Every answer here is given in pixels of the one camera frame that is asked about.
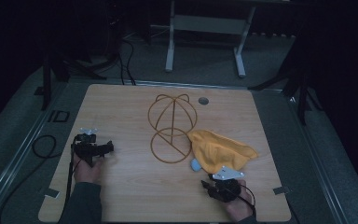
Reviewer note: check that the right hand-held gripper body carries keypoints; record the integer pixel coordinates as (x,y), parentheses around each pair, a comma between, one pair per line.
(227,186)

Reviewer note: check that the person's left hand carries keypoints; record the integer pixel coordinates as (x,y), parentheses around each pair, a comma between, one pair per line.
(87,172)

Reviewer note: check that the person's right hand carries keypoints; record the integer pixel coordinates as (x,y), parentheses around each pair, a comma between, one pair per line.
(240,207)

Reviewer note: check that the black tripod stand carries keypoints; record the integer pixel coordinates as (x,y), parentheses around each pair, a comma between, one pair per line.
(46,84)
(301,93)

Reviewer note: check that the white desk frame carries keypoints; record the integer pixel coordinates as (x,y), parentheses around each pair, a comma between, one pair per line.
(206,25)

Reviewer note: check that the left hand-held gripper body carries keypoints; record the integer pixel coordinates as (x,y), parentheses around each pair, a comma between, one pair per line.
(85,148)

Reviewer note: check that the metal floor rail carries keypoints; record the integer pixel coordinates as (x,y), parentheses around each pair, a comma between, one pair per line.
(317,161)
(21,147)

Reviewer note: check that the grey tape strip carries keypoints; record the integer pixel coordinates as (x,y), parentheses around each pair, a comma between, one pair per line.
(52,193)
(281,190)

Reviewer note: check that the yellow cloth hat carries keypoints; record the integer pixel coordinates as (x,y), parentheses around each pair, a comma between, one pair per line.
(220,151)

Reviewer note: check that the small light blue object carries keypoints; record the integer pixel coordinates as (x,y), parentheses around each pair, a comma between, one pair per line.
(195,165)

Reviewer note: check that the grey round table grommet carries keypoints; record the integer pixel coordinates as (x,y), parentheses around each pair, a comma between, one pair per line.
(203,100)

